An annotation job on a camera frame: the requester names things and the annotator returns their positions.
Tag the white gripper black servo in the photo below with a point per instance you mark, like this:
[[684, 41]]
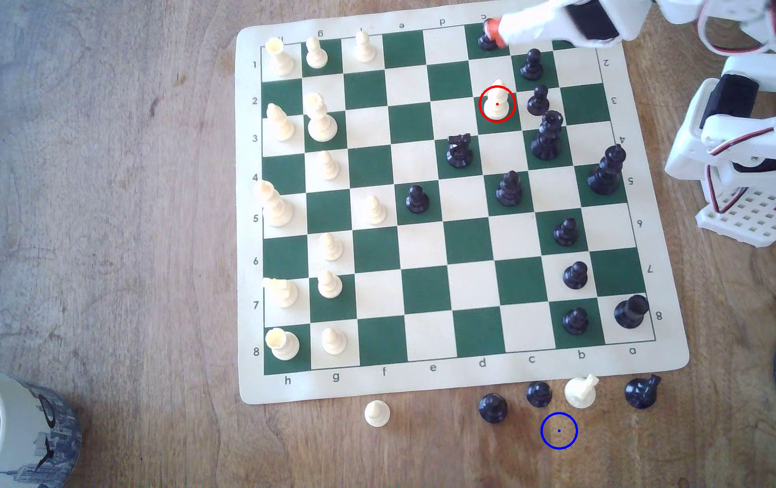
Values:
[[546, 23]]

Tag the white pawn chess piece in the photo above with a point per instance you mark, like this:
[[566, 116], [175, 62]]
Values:
[[375, 213], [334, 343], [497, 105], [331, 249], [316, 55], [364, 50], [377, 413], [329, 287], [327, 168]]

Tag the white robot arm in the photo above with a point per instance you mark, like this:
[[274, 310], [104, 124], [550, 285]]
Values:
[[733, 95]]

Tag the black pawn chess piece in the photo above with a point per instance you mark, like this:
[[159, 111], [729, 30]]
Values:
[[575, 322], [537, 103], [539, 394], [486, 42], [493, 409], [417, 200], [531, 66], [575, 276], [565, 234]]

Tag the black queen chess piece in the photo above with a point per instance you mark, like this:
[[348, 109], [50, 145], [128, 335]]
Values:
[[547, 141]]

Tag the black knight chess piece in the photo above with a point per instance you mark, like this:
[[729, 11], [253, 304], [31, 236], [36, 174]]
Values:
[[641, 393], [459, 153]]

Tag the black king chess piece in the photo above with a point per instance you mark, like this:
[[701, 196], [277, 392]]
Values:
[[605, 175]]

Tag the black bishop chess piece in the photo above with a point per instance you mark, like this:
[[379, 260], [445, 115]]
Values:
[[509, 192]]

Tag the white queen chess piece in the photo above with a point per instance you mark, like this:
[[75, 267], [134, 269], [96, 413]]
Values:
[[321, 122]]

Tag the white rook chess piece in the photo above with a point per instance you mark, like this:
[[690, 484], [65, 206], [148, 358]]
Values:
[[283, 345], [280, 61]]

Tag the white bishop chess piece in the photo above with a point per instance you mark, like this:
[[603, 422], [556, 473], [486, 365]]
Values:
[[280, 125]]

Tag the green white chess mat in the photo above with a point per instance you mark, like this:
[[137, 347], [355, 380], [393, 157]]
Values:
[[428, 284]]

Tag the white king chess piece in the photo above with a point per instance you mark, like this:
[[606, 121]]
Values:
[[275, 207]]

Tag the white knight chess piece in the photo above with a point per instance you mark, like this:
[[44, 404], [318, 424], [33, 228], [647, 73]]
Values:
[[581, 392], [283, 293]]

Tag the white mug with skyline print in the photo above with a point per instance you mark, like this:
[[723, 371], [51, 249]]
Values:
[[28, 434]]

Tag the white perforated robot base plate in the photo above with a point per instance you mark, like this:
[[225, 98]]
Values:
[[747, 217]]

